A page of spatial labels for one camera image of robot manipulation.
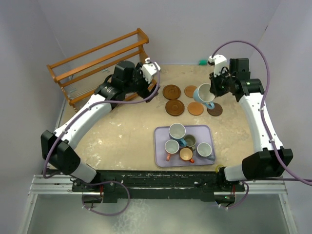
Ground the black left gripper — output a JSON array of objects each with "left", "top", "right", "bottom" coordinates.
[{"left": 124, "top": 63, "right": 159, "bottom": 102}]

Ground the large light blue mug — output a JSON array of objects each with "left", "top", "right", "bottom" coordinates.
[{"left": 193, "top": 83, "right": 215, "bottom": 110}]

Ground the ringed brown wooden coaster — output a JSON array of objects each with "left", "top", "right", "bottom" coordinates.
[{"left": 162, "top": 84, "right": 181, "bottom": 100}]

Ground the light wooden coaster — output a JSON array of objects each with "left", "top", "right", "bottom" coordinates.
[
  {"left": 187, "top": 102, "right": 204, "bottom": 116},
  {"left": 184, "top": 85, "right": 197, "bottom": 98}
]

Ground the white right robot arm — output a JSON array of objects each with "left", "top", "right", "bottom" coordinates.
[{"left": 208, "top": 55, "right": 293, "bottom": 191}]

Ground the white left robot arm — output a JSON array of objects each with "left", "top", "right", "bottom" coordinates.
[{"left": 40, "top": 58, "right": 160, "bottom": 191}]

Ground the lavender plastic tray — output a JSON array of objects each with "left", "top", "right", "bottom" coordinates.
[{"left": 154, "top": 125, "right": 217, "bottom": 168}]

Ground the olive green mug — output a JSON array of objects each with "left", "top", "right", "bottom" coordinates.
[{"left": 184, "top": 134, "right": 196, "bottom": 151}]

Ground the orange wooden shelf rack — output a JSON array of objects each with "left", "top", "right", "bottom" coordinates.
[{"left": 46, "top": 28, "right": 149, "bottom": 112}]

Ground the yellow tape roll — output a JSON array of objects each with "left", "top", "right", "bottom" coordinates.
[{"left": 215, "top": 164, "right": 224, "bottom": 173}]

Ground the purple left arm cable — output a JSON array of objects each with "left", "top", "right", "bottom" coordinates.
[{"left": 42, "top": 60, "right": 161, "bottom": 216}]

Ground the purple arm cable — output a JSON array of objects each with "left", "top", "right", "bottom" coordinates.
[
  {"left": 211, "top": 40, "right": 312, "bottom": 211},
  {"left": 42, "top": 60, "right": 161, "bottom": 216}
]

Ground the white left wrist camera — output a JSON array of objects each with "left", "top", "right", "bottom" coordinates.
[{"left": 141, "top": 58, "right": 161, "bottom": 84}]

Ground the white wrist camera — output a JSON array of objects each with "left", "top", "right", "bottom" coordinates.
[
  {"left": 208, "top": 55, "right": 227, "bottom": 77},
  {"left": 141, "top": 58, "right": 161, "bottom": 84}
]

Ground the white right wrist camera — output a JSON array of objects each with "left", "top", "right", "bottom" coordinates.
[{"left": 208, "top": 55, "right": 227, "bottom": 77}]

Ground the green object at wall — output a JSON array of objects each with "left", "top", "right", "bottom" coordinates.
[{"left": 198, "top": 59, "right": 208, "bottom": 66}]

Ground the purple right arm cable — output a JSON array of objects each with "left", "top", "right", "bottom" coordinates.
[{"left": 211, "top": 40, "right": 312, "bottom": 211}]

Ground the white mug blue handle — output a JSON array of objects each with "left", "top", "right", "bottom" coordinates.
[{"left": 169, "top": 123, "right": 186, "bottom": 147}]

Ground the white mug orange handle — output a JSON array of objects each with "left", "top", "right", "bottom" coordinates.
[{"left": 164, "top": 139, "right": 180, "bottom": 161}]

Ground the white mug grey-blue handle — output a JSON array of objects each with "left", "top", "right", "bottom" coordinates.
[{"left": 196, "top": 142, "right": 215, "bottom": 161}]

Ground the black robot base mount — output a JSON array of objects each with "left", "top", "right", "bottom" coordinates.
[{"left": 72, "top": 170, "right": 245, "bottom": 203}]

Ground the aluminium frame rail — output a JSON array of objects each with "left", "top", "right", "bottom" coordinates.
[{"left": 28, "top": 175, "right": 288, "bottom": 195}]

